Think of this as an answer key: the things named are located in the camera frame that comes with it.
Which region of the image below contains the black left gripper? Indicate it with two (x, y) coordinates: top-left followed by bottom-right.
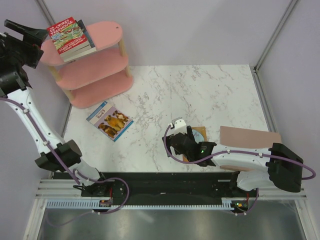
(0, 20), (50, 68)

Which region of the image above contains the red Treehouse book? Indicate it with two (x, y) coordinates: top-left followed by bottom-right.
(46, 17), (86, 57)

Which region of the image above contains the Nineteen Eighty-Four blue book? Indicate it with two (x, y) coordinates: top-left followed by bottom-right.
(63, 47), (97, 63)

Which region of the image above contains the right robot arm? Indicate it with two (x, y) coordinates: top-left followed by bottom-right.
(162, 133), (303, 197)

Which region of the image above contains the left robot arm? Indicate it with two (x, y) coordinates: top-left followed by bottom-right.
(0, 19), (111, 197)

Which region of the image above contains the Othello orange book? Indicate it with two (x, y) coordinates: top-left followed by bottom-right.
(182, 126), (208, 163)

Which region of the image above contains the brown file folder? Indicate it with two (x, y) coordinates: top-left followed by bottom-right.
(219, 125), (283, 173)

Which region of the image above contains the pink three-tier shelf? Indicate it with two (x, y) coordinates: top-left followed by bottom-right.
(40, 21), (133, 109)

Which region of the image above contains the purple dog book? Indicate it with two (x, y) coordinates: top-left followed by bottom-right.
(86, 101), (133, 142)

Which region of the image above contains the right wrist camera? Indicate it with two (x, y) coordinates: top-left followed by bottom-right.
(169, 117), (187, 136)

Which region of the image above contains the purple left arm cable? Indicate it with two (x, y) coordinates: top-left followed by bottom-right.
(0, 96), (130, 227)

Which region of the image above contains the white cable duct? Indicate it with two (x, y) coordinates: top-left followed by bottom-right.
(45, 199), (236, 211)

